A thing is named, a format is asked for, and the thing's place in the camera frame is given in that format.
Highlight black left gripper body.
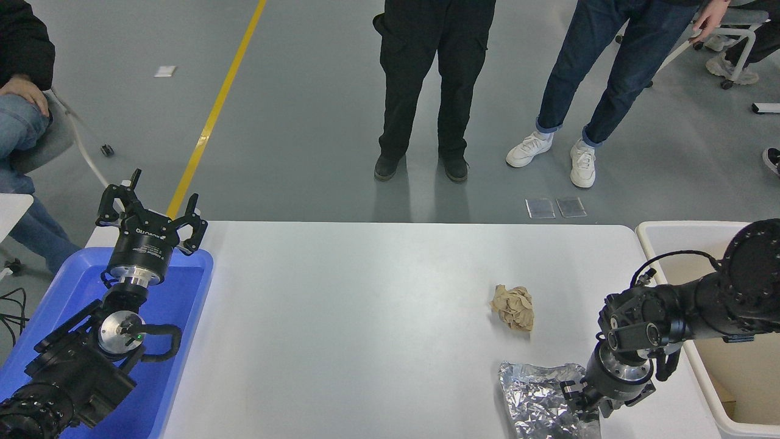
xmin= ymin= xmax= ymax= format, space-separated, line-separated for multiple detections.
xmin=107 ymin=213 xmax=183 ymax=276

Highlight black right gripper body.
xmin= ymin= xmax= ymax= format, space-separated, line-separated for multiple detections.
xmin=584 ymin=349 xmax=657 ymax=407

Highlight foil plate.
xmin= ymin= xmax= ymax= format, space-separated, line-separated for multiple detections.
xmin=498 ymin=362 xmax=604 ymax=439

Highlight person's left hand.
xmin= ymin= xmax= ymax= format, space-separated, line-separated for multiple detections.
xmin=692 ymin=0 xmax=729 ymax=42
xmin=0 ymin=74 xmax=50 ymax=117

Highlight blue plastic tray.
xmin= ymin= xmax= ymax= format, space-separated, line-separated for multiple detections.
xmin=0 ymin=247 xmax=215 ymax=439

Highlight grey wheeled chair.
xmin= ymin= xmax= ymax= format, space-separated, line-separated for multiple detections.
xmin=6 ymin=85 xmax=116 ymax=190

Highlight crumpled tan paper ball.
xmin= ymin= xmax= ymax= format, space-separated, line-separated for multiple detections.
xmin=491 ymin=284 xmax=535 ymax=332

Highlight small white table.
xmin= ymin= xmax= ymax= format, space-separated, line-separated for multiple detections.
xmin=0 ymin=193 xmax=34 ymax=243

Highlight large pale bin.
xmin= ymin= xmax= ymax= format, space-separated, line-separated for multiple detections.
xmin=636 ymin=221 xmax=780 ymax=439

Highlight seated person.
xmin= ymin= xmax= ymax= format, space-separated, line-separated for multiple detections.
xmin=0 ymin=0 xmax=83 ymax=275

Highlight standing person in black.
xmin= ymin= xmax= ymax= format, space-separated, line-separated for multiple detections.
xmin=372 ymin=0 xmax=495 ymax=184

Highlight standing person in jeans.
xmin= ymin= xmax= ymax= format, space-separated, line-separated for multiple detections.
xmin=506 ymin=0 xmax=732 ymax=188

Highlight person in dark trousers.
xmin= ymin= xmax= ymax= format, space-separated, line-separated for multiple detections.
xmin=704 ymin=0 xmax=780 ymax=86

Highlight black cables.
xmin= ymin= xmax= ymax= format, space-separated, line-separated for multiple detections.
xmin=0 ymin=287 xmax=28 ymax=348

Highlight white frame chair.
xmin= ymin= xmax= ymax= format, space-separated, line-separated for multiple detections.
xmin=615 ymin=6 xmax=768 ymax=90

